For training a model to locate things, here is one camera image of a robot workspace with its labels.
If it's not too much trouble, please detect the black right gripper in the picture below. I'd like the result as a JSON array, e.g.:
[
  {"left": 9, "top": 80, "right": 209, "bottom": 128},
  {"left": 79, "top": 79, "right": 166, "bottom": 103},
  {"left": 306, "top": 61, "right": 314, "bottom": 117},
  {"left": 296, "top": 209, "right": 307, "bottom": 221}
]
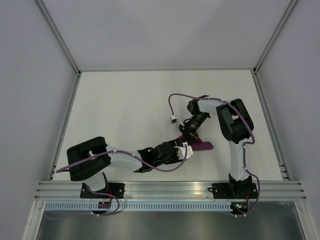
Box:
[{"left": 178, "top": 112, "right": 209, "bottom": 146}]

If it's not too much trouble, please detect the purple cloth napkin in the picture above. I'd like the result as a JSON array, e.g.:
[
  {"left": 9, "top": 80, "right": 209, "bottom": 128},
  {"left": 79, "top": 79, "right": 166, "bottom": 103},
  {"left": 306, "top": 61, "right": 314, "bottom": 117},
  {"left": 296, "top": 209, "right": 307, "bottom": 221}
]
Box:
[{"left": 176, "top": 135, "right": 214, "bottom": 151}]

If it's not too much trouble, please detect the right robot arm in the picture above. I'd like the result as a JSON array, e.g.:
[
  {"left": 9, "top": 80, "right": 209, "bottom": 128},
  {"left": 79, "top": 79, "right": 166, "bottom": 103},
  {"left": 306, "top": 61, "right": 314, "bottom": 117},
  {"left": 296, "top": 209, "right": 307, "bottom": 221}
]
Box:
[{"left": 178, "top": 95, "right": 258, "bottom": 199}]

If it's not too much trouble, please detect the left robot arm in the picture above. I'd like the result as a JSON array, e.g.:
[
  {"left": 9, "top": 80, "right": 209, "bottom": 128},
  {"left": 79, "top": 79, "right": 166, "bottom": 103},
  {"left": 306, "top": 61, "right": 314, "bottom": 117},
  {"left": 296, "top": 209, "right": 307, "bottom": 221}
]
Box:
[{"left": 62, "top": 136, "right": 188, "bottom": 198}]

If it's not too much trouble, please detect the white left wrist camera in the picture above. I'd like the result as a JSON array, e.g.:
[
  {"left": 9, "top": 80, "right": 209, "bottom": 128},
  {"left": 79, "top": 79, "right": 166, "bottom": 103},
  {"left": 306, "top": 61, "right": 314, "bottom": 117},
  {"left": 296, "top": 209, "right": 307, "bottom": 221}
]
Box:
[{"left": 174, "top": 142, "right": 194, "bottom": 160}]

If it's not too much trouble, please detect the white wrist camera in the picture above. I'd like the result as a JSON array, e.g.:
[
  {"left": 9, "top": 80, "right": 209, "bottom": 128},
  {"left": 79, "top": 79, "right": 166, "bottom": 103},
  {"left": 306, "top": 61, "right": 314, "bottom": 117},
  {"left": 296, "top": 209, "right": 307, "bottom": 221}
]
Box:
[
  {"left": 174, "top": 142, "right": 194, "bottom": 160},
  {"left": 169, "top": 115, "right": 184, "bottom": 125}
]

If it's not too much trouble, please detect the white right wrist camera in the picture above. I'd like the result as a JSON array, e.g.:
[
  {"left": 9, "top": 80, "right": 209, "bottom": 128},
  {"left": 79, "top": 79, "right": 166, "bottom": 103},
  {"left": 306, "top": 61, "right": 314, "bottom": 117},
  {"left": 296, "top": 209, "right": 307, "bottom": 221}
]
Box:
[{"left": 169, "top": 115, "right": 184, "bottom": 125}]

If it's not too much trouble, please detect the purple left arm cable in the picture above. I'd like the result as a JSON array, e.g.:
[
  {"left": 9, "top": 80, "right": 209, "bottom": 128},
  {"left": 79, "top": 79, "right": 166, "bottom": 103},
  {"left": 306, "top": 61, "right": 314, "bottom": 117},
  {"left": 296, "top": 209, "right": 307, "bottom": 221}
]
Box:
[{"left": 44, "top": 143, "right": 190, "bottom": 221}]

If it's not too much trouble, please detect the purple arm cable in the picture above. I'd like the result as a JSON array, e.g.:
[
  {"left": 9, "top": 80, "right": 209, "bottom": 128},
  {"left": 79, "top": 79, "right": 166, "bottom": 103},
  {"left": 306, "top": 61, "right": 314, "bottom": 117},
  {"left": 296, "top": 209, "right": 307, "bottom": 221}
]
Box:
[
  {"left": 168, "top": 92, "right": 263, "bottom": 217},
  {"left": 44, "top": 143, "right": 190, "bottom": 221}
]

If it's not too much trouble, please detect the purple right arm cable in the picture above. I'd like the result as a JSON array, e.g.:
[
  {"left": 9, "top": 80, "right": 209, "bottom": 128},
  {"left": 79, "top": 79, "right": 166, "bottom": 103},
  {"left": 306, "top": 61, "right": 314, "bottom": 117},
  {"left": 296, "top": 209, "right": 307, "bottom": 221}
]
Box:
[{"left": 168, "top": 92, "right": 263, "bottom": 217}]

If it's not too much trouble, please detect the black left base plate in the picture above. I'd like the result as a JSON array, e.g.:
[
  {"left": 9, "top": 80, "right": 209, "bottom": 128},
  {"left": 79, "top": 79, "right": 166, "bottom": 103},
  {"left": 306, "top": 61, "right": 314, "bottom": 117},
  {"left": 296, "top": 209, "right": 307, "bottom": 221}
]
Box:
[{"left": 80, "top": 182, "right": 125, "bottom": 199}]

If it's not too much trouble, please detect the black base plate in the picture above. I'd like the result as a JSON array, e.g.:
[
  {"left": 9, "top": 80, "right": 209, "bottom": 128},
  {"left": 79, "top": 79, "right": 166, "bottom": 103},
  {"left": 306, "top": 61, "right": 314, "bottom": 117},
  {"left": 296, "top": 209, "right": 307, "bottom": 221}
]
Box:
[
  {"left": 80, "top": 182, "right": 125, "bottom": 199},
  {"left": 207, "top": 183, "right": 258, "bottom": 200}
]

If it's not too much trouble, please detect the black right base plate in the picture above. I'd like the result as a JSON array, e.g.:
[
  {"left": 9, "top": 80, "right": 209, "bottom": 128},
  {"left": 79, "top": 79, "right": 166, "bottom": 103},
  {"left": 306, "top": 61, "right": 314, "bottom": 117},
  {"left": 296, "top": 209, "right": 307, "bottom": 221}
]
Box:
[{"left": 207, "top": 183, "right": 258, "bottom": 200}]

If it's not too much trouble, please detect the aluminium right frame post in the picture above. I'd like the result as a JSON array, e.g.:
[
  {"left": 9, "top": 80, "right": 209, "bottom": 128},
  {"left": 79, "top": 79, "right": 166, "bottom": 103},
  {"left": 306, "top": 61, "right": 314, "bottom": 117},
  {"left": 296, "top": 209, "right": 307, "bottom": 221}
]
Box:
[{"left": 252, "top": 0, "right": 300, "bottom": 75}]

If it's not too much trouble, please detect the aluminium frame post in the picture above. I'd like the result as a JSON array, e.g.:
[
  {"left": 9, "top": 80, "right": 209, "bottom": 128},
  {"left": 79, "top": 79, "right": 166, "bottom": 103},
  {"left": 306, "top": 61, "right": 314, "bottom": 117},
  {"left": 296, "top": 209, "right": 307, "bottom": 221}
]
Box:
[
  {"left": 252, "top": 0, "right": 300, "bottom": 75},
  {"left": 33, "top": 0, "right": 82, "bottom": 77}
]

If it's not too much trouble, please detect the white slotted cable duct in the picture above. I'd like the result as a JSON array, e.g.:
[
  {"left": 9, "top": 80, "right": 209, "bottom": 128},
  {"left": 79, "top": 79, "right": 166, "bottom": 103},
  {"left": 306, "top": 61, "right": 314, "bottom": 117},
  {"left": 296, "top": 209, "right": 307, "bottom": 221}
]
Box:
[{"left": 45, "top": 200, "right": 232, "bottom": 212}]

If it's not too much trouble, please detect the aluminium front rail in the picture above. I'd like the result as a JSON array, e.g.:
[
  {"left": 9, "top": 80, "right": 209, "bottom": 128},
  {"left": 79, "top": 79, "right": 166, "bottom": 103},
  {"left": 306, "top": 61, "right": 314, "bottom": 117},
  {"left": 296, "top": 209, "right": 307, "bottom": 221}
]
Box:
[{"left": 34, "top": 180, "right": 307, "bottom": 201}]

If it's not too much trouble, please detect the aluminium left frame post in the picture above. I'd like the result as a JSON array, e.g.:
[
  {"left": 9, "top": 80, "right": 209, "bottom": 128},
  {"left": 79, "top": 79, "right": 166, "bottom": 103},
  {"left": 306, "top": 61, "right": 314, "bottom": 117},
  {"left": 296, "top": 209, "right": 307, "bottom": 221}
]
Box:
[{"left": 33, "top": 0, "right": 82, "bottom": 77}]

